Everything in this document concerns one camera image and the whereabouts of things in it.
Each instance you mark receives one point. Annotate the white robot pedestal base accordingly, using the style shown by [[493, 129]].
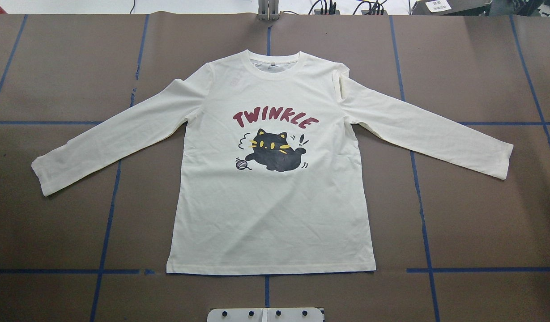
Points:
[[293, 314]]

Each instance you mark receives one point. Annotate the cream long-sleeve cat shirt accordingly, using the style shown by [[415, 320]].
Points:
[[271, 173]]

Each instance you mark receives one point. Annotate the aluminium frame post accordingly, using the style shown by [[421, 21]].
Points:
[[268, 10]]

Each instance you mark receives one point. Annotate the dark box with label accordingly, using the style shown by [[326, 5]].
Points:
[[451, 8]]

